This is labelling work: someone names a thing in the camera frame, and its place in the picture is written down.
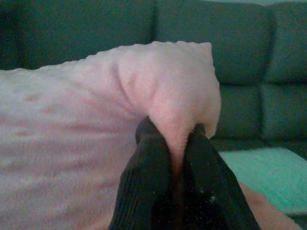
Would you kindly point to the dark green leather sofa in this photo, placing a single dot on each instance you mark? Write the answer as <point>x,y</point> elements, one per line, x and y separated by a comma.
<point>239,48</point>

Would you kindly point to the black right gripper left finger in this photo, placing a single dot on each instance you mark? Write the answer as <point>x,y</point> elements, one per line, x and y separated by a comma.
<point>144,182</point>

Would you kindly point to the pink dotted plush pillow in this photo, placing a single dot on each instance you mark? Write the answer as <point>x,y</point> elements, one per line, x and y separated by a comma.
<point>72,119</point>

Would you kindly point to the teal dotted plush pillow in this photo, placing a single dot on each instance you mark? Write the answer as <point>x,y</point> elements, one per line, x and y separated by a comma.
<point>268,177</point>

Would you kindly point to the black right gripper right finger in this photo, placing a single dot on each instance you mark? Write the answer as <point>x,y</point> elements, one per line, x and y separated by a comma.
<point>206,187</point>

